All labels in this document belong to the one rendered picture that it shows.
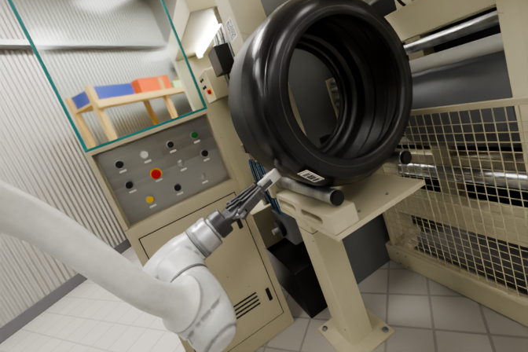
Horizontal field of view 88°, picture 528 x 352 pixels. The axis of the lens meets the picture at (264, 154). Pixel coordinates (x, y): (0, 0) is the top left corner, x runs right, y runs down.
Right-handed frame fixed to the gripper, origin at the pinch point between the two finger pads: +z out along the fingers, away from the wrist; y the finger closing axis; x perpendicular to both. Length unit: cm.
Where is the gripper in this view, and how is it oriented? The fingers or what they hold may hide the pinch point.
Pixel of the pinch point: (269, 179)
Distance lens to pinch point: 79.2
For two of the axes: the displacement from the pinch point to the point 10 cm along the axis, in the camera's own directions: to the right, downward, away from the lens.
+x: 5.6, 7.9, 2.7
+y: -3.9, -0.4, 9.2
